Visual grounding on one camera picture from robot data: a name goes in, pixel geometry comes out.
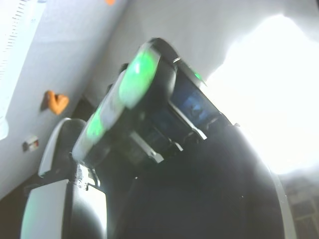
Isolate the large clear plastic syringe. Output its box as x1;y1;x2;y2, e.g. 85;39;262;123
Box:
0;0;48;140

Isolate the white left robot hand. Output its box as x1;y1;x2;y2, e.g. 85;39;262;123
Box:
20;37;297;239

